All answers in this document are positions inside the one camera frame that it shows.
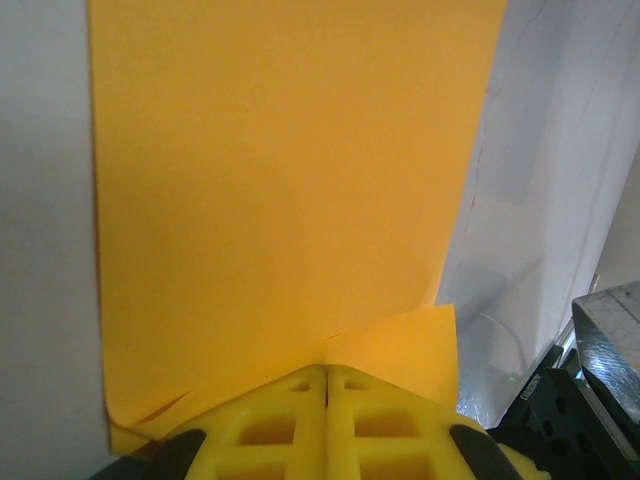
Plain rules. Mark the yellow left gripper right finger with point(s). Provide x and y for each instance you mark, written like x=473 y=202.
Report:
x=385 y=415

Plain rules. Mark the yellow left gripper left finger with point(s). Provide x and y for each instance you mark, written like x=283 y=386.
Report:
x=270 y=415

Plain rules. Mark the orange paper sheet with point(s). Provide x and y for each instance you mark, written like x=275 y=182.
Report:
x=280 y=175

